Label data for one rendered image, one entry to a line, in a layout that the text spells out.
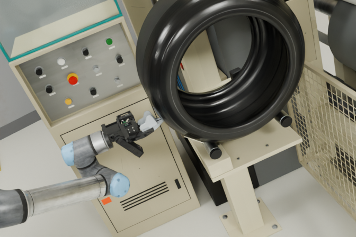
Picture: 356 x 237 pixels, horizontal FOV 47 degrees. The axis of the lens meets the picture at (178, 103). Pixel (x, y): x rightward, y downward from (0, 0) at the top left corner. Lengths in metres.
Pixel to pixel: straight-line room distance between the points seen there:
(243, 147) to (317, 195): 0.96
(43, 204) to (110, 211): 1.20
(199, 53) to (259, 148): 0.45
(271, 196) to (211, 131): 1.19
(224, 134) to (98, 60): 0.83
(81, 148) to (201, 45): 0.63
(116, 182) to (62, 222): 1.67
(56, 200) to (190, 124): 0.47
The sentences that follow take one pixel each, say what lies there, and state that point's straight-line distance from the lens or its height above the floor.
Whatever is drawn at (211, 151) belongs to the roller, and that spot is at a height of 0.92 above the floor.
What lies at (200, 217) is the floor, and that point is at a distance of 2.50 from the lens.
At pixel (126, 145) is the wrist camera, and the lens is 1.43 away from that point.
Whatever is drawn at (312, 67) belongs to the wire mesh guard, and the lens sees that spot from 1.59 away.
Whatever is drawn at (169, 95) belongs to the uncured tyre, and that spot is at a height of 1.20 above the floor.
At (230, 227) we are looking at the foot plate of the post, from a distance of 2.39.
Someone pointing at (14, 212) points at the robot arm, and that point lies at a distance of 1.19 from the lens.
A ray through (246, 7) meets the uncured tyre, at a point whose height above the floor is 1.37.
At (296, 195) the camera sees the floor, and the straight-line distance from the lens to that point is 2.48.
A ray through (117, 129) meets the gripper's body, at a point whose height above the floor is 1.10.
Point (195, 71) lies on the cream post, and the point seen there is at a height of 1.04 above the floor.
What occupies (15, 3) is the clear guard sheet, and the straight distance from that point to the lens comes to 1.89.
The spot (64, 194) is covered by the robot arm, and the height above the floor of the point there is 1.09.
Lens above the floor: 1.81
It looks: 30 degrees down
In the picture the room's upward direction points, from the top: 21 degrees counter-clockwise
